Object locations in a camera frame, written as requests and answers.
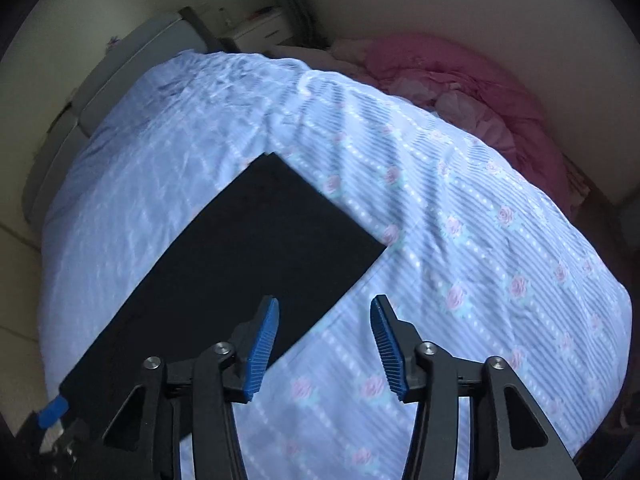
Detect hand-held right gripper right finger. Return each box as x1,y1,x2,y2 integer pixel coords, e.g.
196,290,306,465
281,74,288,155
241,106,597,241
369,294,583,480

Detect grey curtain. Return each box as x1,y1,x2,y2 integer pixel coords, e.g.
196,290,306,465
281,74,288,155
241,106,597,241
255,0,321,48

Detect black pants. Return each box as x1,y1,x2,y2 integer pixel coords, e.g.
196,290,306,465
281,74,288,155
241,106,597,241
59,151,388,443

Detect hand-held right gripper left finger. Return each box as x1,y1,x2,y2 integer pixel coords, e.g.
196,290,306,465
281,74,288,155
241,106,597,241
101,296,281,480

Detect pink blanket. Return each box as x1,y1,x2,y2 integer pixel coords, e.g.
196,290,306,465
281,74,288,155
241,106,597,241
327,34,576,206

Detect grey headboard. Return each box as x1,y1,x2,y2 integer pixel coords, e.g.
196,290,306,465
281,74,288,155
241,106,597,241
22,7,236,231

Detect white nightstand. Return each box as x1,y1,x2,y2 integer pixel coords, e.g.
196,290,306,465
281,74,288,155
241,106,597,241
220,5,301,53

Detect bed with floral blue sheet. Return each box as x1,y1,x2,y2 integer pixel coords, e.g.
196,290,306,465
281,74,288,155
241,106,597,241
37,50,633,480

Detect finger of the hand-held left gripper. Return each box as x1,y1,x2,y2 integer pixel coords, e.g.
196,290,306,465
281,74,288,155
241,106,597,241
39,396,69,428

